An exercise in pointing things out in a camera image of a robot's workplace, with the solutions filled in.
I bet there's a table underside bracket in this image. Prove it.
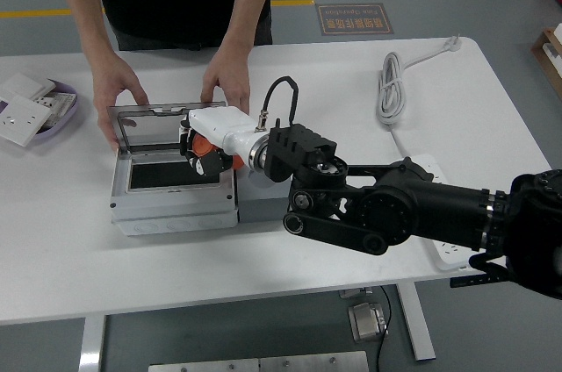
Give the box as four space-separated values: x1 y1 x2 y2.
338 286 374 299

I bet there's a white power strip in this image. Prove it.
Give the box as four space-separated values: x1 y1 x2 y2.
394 152 486 273

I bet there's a purple tray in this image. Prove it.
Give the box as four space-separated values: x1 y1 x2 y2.
0 77 79 141

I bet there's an orange cylinder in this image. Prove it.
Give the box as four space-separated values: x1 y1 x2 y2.
191 134 244 170

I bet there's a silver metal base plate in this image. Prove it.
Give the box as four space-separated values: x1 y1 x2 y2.
148 350 370 372

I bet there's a black table control panel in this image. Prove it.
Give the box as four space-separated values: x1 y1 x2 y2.
450 273 513 289

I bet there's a grey junction box clear lid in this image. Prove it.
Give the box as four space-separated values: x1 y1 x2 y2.
107 101 241 237

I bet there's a silver floor box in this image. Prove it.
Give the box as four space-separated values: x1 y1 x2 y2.
348 301 391 342

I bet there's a white power cord with plug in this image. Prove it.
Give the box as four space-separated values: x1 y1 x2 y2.
376 34 462 158

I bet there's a brown floor sign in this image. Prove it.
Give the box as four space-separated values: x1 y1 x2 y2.
316 3 395 35

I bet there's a grey cube with round hole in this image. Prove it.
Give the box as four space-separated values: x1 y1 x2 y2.
236 165 293 225

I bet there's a white left table leg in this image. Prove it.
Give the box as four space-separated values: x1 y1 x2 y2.
78 313 108 372

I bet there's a person's left hand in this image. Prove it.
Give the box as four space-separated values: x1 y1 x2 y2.
200 46 252 117

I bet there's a wooden box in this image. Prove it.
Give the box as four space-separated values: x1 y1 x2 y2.
530 23 562 99

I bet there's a person's right hand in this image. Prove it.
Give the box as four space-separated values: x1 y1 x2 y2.
91 51 150 153

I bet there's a white printed socket panel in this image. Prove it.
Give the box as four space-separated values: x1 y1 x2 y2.
37 91 76 127

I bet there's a white wall switch panel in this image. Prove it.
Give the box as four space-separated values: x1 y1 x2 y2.
0 72 57 104

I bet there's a thin black cable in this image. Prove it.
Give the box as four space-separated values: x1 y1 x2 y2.
375 284 394 349

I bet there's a white table leg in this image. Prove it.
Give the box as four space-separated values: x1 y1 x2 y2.
78 313 108 372
397 283 436 362

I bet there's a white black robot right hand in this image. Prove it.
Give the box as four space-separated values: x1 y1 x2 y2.
177 106 264 178

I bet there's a white right table leg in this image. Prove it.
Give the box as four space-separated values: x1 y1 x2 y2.
397 283 436 362

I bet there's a yellow floor tape line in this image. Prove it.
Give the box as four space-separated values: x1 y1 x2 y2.
0 0 316 20

